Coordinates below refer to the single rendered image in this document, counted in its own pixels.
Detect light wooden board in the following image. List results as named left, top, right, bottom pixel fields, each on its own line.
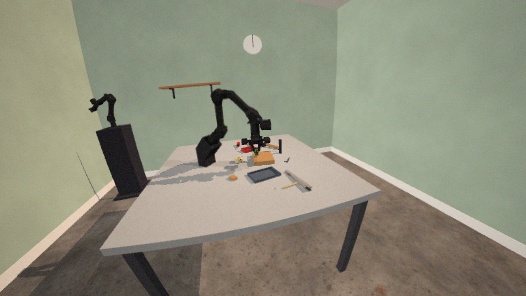
left=252, top=151, right=275, bottom=166

